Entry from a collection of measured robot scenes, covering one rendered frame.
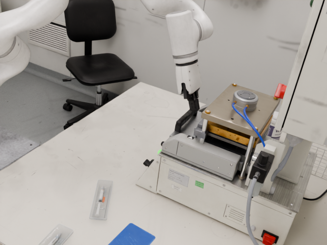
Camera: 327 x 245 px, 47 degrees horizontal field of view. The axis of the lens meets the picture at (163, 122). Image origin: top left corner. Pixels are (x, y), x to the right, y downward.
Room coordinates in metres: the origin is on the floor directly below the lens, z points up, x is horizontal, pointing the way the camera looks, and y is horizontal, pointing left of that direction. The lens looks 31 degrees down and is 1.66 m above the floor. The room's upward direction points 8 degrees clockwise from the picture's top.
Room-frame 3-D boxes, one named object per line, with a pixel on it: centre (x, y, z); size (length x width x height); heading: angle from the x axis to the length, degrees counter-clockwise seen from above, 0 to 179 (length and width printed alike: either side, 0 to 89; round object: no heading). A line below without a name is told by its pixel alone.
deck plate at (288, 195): (1.07, -0.28, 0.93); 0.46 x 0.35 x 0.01; 65
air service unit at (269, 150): (0.83, -0.27, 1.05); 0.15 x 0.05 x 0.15; 155
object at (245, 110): (1.06, -0.27, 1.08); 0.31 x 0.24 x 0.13; 155
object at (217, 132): (1.08, -0.24, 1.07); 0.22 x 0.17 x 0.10; 155
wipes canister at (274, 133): (1.46, -0.49, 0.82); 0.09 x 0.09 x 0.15
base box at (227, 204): (1.07, -0.23, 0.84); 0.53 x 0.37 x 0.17; 65
